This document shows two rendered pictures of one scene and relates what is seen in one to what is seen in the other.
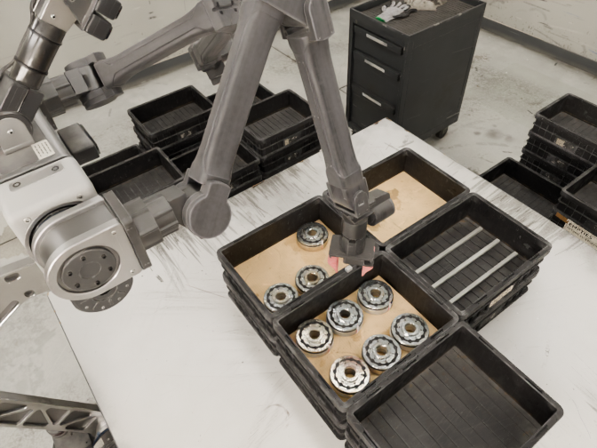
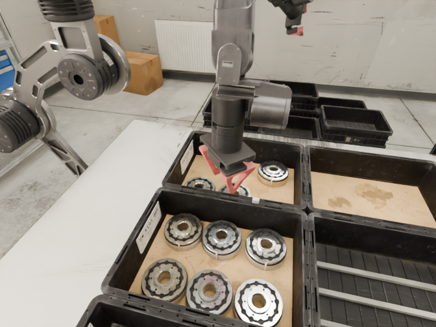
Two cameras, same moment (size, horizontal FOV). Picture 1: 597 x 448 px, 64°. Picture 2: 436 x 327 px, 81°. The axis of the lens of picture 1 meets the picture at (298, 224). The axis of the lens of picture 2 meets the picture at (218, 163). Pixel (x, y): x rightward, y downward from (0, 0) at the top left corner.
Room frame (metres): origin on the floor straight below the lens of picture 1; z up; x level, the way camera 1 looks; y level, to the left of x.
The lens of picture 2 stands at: (0.43, -0.40, 1.43)
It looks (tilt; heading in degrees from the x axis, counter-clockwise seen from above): 39 degrees down; 47
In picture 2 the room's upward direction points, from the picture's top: straight up
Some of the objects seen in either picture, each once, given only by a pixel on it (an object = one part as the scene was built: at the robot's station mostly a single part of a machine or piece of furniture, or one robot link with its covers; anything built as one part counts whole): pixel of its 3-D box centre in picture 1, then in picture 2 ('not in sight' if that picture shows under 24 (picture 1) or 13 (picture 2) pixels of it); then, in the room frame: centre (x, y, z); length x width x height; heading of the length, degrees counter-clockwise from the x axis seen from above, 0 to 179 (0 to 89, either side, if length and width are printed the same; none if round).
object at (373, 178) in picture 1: (394, 205); (370, 198); (1.12, -0.33, 0.87); 0.40 x 0.30 x 0.11; 124
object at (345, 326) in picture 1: (345, 315); (222, 236); (0.71, -0.12, 0.86); 0.10 x 0.10 x 0.01
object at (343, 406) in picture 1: (364, 322); (216, 248); (0.65, -0.16, 0.92); 0.40 x 0.30 x 0.02; 124
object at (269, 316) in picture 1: (298, 252); (239, 165); (0.90, 0.01, 0.92); 0.40 x 0.30 x 0.02; 124
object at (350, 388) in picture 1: (349, 373); (164, 278); (0.54, -0.11, 0.86); 0.10 x 0.10 x 0.01
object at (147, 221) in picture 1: (146, 221); not in sight; (0.54, 0.25, 1.45); 0.09 x 0.08 x 0.12; 35
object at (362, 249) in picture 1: (352, 241); (227, 136); (0.71, -0.12, 1.17); 0.10 x 0.07 x 0.07; 78
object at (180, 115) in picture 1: (180, 141); (287, 113); (2.22, 0.65, 0.37); 0.40 x 0.30 x 0.45; 125
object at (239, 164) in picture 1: (217, 185); (285, 145); (1.89, 0.42, 0.31); 0.40 x 0.30 x 0.34; 125
